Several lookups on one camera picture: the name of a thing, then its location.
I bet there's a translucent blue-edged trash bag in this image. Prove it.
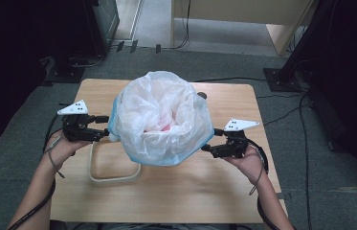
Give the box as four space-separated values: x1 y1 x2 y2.
107 70 215 167

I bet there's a thin grey left gripper cord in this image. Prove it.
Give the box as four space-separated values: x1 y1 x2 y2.
47 135 66 179

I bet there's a thin grey gripper cord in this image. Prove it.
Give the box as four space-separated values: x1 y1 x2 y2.
47 135 66 179
248 159 265 196

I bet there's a black floor cable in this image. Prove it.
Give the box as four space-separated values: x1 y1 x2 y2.
262 103 311 127
256 91 308 100
299 94 314 230
194 76 267 83

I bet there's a black slanted stand post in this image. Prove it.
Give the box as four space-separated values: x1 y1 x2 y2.
279 0 337 84

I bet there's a black stand base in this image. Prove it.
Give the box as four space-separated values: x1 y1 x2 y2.
262 67 309 94
45 56 86 84

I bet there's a black hanging cable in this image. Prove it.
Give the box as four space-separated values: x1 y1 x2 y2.
169 0 191 51

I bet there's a dark curtain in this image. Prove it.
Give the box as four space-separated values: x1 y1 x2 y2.
306 0 357 186
0 0 88 154

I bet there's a dark cabinet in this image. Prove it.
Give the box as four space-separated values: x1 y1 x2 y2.
83 0 121 57

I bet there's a person's left hand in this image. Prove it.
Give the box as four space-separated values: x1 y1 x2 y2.
43 132 89 173

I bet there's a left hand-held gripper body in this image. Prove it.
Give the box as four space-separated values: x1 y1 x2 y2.
56 99 96 142

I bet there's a person's right hand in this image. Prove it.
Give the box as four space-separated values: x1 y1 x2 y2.
223 147 265 186

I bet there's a light wooden desk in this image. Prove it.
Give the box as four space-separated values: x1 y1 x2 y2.
169 0 315 56

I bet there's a grey floor cable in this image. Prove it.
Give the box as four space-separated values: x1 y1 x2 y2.
70 54 107 69

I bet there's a thin grey right gripper cord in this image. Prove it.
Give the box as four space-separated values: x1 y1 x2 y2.
248 159 265 196

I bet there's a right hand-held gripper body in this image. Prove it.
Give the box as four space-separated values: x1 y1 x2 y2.
223 118 260 158

